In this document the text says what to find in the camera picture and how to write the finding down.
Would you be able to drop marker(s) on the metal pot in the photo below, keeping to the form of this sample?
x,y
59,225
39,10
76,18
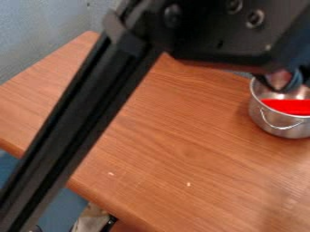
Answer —
x,y
285,125

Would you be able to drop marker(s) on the red plastic block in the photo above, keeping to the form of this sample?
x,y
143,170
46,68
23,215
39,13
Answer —
x,y
290,106

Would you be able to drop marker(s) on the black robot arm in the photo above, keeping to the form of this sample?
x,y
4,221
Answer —
x,y
253,36

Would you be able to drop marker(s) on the crumpled beige cloth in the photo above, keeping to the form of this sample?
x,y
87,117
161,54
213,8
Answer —
x,y
91,220

